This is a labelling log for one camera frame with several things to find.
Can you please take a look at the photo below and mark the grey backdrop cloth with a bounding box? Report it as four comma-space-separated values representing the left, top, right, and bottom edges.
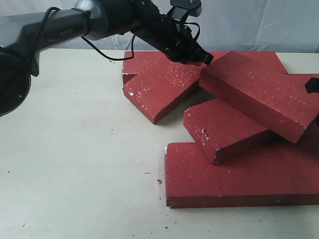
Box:
0, 0, 319, 53

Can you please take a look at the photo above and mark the red brick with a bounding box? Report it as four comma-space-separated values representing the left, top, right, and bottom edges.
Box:
122, 51, 164, 84
203, 51, 287, 77
183, 99, 275, 164
281, 144, 319, 205
164, 142, 298, 208

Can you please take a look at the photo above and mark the red brick diagonal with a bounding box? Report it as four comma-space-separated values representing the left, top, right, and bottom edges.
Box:
123, 56, 203, 124

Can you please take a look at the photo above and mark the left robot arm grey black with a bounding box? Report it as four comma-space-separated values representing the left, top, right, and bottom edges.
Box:
0, 0, 213, 115

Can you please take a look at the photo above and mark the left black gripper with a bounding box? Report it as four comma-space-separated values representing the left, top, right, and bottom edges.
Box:
131, 0, 213, 65

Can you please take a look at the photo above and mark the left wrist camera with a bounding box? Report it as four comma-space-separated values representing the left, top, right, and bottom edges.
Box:
167, 0, 202, 20

